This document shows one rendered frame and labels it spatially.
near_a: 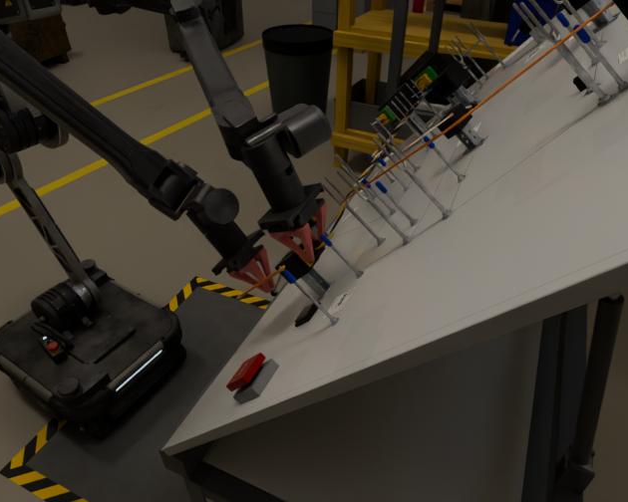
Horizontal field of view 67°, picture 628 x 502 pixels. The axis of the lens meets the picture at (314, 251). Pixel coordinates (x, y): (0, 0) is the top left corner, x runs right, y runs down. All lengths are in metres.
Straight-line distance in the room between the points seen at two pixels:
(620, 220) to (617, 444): 1.85
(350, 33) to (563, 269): 2.80
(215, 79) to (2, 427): 1.75
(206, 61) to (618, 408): 1.99
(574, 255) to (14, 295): 2.67
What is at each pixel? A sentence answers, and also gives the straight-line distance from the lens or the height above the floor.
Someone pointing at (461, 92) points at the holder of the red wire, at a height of 1.27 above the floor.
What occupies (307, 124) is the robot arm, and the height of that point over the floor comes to 1.38.
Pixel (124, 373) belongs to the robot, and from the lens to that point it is 1.91.
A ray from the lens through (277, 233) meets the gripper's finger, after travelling 0.72.
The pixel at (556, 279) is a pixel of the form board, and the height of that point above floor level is 1.43.
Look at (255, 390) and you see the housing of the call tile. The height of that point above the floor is 1.11.
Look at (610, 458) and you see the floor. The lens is 2.16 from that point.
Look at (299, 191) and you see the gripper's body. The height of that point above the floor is 1.29.
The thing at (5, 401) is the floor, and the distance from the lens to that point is 2.35.
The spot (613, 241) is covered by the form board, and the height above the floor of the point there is 1.46.
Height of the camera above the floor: 1.66
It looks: 38 degrees down
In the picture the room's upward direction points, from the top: straight up
